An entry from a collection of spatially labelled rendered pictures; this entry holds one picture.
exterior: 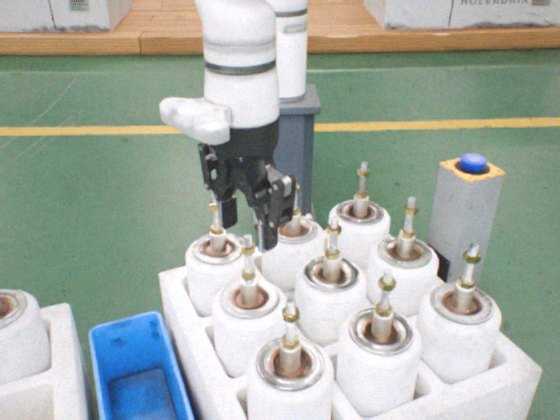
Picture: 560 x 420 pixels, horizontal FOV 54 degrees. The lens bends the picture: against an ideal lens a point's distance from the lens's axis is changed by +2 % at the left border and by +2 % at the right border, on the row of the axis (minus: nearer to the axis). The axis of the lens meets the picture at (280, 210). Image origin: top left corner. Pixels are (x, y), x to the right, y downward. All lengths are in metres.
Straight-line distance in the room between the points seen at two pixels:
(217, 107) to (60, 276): 0.76
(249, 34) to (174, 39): 2.11
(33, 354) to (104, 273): 0.46
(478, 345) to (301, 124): 0.63
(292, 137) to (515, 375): 0.66
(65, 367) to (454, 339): 0.48
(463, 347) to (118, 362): 0.53
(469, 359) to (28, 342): 0.54
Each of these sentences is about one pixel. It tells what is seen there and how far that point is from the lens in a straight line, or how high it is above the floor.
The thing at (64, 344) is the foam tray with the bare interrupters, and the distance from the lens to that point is 0.80.
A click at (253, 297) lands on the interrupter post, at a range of 0.69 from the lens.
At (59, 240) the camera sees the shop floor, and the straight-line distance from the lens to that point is 1.34.
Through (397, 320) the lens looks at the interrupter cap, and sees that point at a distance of 0.68.
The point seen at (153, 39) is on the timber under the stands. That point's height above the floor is 0.07.
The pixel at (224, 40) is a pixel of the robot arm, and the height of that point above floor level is 0.58.
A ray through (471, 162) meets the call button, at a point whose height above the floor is 0.33.
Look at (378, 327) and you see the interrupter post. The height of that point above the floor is 0.27.
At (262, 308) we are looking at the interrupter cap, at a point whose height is 0.25.
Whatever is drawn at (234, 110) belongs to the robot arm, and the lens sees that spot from 0.53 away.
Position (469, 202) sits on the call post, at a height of 0.28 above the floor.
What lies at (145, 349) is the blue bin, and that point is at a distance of 0.94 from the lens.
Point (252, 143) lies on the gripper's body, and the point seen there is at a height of 0.48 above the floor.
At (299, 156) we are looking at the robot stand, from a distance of 1.20.
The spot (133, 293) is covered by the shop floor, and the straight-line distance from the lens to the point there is 1.14.
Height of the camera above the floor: 0.71
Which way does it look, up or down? 32 degrees down
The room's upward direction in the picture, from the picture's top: straight up
